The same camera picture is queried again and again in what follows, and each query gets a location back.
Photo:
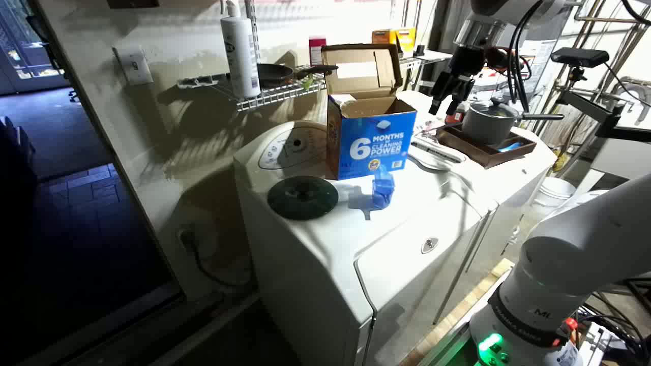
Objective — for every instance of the pink container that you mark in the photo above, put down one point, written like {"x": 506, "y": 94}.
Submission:
{"x": 317, "y": 52}

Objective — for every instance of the light blue plastic scoop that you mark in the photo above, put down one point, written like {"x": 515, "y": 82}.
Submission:
{"x": 383, "y": 193}

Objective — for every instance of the dark translucent blue scoop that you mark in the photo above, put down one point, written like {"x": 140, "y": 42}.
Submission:
{"x": 365, "y": 201}

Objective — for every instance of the white plastic bucket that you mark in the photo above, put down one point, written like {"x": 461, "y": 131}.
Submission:
{"x": 552, "y": 195}

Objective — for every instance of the blue cardboard detergent box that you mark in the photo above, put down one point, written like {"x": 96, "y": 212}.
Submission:
{"x": 352, "y": 164}

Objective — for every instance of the tall white bottle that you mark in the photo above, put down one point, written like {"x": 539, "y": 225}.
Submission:
{"x": 240, "y": 53}

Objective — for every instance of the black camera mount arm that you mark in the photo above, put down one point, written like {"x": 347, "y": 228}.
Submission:
{"x": 596, "y": 113}

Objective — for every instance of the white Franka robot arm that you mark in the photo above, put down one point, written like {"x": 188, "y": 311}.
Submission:
{"x": 596, "y": 236}

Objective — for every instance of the white background table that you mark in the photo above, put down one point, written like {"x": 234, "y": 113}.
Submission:
{"x": 427, "y": 57}

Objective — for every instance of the white washing machine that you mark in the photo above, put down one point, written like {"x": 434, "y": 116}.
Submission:
{"x": 318, "y": 270}

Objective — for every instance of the metal spoon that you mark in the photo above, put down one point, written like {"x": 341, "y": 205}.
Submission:
{"x": 438, "y": 151}

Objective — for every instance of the black frying pan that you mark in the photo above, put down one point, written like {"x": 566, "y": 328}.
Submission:
{"x": 275, "y": 74}

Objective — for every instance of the brown wooden tray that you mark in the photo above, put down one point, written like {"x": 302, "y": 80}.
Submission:
{"x": 475, "y": 156}

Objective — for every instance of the green lit device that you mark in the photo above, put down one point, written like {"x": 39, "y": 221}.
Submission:
{"x": 491, "y": 349}

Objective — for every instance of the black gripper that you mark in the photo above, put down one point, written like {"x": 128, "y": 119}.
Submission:
{"x": 466, "y": 64}

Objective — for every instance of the white wall outlet plate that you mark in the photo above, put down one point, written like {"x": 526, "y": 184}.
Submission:
{"x": 133, "y": 66}

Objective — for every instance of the yellow box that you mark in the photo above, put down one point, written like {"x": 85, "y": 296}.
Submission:
{"x": 406, "y": 39}

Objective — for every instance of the grey metal pot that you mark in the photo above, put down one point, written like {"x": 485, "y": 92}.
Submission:
{"x": 489, "y": 125}

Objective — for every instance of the wooden mounting board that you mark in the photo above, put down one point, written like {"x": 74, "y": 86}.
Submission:
{"x": 461, "y": 311}

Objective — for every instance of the dark green round lid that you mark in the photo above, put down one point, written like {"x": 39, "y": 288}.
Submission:
{"x": 302, "y": 197}

